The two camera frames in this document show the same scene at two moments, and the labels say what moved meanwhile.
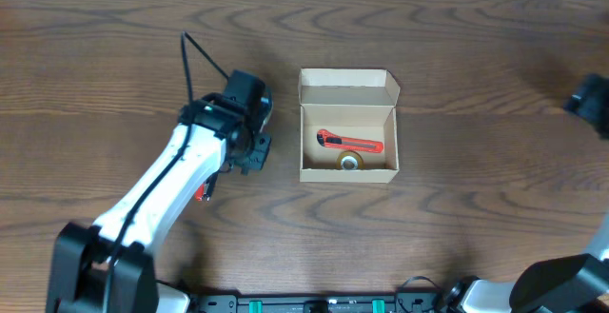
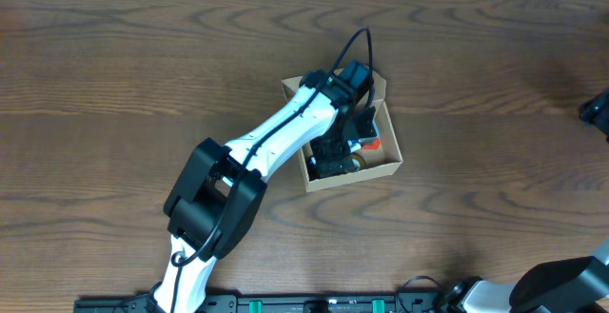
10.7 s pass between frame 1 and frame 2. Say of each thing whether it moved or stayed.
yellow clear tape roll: stayed
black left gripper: moved
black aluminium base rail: stayed
